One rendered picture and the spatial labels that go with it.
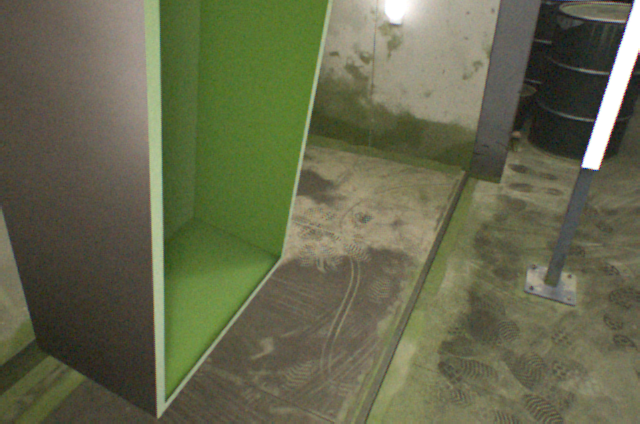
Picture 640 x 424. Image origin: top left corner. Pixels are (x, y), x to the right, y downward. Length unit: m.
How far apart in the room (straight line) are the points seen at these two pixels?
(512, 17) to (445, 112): 0.61
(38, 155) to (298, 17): 0.63
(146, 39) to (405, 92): 2.36
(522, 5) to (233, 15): 1.71
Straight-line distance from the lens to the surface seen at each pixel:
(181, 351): 1.33
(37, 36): 0.76
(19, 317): 1.97
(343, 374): 1.77
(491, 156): 2.92
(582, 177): 2.02
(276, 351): 1.84
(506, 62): 2.72
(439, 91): 2.83
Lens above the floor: 1.46
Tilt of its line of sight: 31 degrees down
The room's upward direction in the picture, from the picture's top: straight up
